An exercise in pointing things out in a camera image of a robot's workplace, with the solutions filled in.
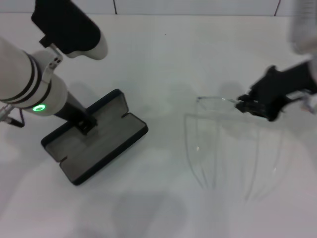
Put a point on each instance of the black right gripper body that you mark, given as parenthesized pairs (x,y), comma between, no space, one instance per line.
(282,86)

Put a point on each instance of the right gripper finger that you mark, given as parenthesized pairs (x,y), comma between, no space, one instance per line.
(247,98)
(255,109)

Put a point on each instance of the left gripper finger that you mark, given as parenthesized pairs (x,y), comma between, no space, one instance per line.
(92,124)
(84,129)

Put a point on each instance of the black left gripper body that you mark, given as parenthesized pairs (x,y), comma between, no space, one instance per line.
(74,109)

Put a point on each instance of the black glasses case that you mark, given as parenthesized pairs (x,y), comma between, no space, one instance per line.
(104,146)

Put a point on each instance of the clear frame glasses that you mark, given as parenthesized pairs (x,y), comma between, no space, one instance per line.
(213,98)

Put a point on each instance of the left wrist camera housing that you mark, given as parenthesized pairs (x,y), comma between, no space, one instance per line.
(69,24)

